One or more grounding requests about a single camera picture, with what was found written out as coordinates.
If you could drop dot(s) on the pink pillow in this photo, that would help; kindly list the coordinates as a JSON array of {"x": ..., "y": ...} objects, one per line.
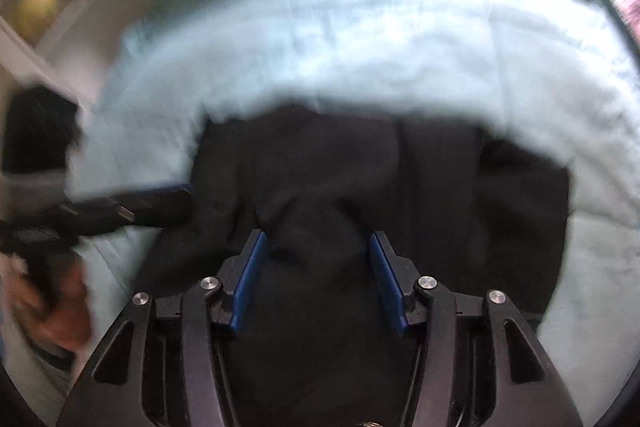
[{"x": 629, "y": 14}]

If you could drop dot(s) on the black hooded jacket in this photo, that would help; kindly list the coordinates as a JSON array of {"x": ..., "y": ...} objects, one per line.
[{"x": 325, "y": 167}]

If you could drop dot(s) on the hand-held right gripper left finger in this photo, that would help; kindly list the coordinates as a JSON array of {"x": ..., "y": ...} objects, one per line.
[{"x": 250, "y": 282}]

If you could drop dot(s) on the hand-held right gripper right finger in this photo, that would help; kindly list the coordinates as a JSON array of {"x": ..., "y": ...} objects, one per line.
[{"x": 387, "y": 282}]

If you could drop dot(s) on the yellow globe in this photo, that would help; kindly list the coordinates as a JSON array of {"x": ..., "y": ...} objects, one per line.
[{"x": 37, "y": 9}]

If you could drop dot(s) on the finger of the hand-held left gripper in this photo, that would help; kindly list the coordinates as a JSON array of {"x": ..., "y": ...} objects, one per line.
[{"x": 150, "y": 207}]

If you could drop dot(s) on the light blue quilt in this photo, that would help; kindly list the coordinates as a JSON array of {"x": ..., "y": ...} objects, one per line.
[{"x": 350, "y": 32}]

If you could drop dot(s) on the person's left hand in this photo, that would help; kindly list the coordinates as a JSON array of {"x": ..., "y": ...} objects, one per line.
[{"x": 65, "y": 327}]

